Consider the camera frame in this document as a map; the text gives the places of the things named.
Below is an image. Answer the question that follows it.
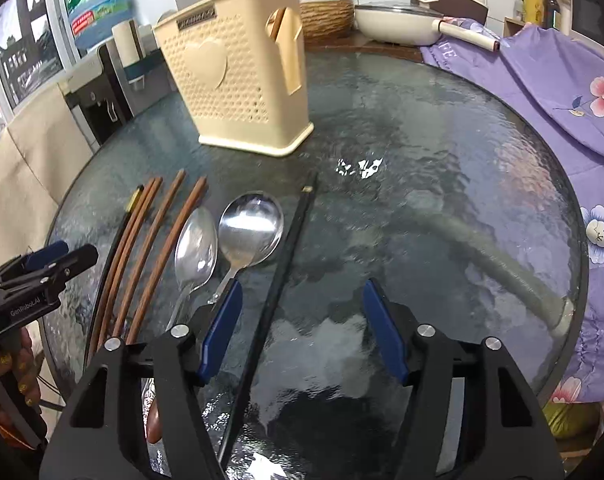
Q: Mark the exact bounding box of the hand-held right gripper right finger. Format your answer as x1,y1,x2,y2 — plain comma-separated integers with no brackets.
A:
362,280,567,480

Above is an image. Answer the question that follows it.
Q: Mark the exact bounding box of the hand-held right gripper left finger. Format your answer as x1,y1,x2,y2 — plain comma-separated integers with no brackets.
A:
39,277,243,480

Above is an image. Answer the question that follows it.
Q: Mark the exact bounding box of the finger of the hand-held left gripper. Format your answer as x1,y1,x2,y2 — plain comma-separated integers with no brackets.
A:
0,245,99,306
0,241,70,281

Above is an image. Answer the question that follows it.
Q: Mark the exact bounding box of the black chopstick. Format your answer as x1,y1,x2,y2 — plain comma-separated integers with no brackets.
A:
86,185,145,361
217,170,319,468

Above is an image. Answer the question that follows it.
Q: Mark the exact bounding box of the small metal spoon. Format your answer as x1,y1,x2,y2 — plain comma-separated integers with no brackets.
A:
164,206,219,333

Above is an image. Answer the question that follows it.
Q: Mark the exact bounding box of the large metal spoon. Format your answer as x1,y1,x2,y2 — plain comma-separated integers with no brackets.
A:
207,191,285,306

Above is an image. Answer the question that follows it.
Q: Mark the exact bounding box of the cream plastic utensil holder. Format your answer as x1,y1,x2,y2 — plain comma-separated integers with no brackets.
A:
153,0,315,153

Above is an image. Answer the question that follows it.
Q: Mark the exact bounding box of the person's left hand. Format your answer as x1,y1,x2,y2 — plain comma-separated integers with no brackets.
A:
0,330,43,411

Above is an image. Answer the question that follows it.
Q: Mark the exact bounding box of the beige cloth cover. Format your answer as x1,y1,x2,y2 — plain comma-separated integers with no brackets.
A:
0,82,100,281

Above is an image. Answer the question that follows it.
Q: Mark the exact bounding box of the water dispenser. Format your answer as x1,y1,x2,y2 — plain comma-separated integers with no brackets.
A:
57,45,133,148

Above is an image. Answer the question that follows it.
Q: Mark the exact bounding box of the yellow-green cloth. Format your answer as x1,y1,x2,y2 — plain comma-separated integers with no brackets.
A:
542,400,602,441

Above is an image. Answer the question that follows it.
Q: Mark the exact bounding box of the teal plastic holder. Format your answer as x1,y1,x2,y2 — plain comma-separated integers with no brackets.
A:
122,52,177,91

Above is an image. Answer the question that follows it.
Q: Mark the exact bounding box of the glass window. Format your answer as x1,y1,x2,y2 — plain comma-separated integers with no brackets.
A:
0,0,70,111

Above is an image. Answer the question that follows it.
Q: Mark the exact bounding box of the blue water bottle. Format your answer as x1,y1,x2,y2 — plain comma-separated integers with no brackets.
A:
62,0,133,51

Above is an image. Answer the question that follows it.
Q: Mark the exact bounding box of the purple floral blanket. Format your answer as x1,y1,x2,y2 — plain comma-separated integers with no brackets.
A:
419,17,604,406

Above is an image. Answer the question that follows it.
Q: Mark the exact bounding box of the white pan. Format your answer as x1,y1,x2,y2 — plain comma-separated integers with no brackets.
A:
354,4,500,53

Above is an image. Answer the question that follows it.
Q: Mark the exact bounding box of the woven basket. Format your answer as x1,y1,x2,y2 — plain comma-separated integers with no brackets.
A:
299,0,357,41

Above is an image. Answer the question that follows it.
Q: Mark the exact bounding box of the dark bottle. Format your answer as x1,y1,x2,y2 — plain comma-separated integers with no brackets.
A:
544,0,565,31

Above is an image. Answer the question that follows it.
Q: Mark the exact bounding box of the black appliance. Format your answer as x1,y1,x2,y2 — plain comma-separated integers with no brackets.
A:
569,0,604,46

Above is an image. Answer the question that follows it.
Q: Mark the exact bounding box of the grey table frame tube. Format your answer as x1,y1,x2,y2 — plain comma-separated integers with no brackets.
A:
407,200,577,336

